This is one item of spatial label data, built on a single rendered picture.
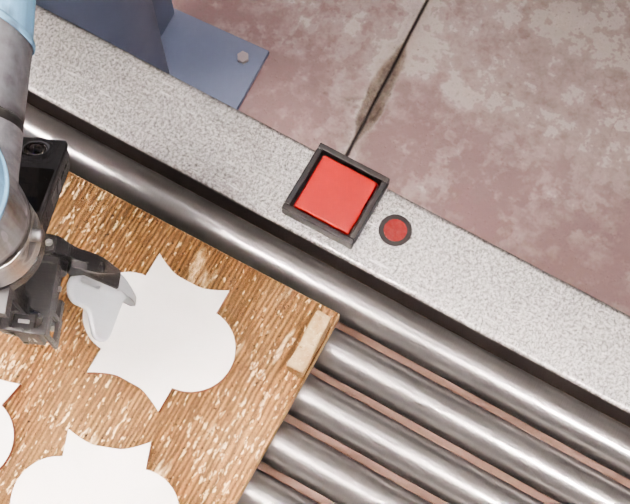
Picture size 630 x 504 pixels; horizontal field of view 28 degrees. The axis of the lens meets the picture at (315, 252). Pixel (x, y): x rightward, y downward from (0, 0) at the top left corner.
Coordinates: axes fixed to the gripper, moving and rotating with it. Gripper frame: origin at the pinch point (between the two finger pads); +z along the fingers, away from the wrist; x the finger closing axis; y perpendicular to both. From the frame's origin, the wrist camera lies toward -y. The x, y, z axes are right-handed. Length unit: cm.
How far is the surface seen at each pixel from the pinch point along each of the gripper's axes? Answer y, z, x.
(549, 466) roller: 9.8, 6.9, 45.5
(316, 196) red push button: -13.1, 6.5, 22.0
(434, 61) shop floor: -74, 100, 38
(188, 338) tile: 2.2, 4.8, 12.1
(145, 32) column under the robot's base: -58, 68, -8
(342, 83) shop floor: -67, 100, 22
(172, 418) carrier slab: 9.5, 5.5, 11.6
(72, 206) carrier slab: -9.3, 5.9, -0.6
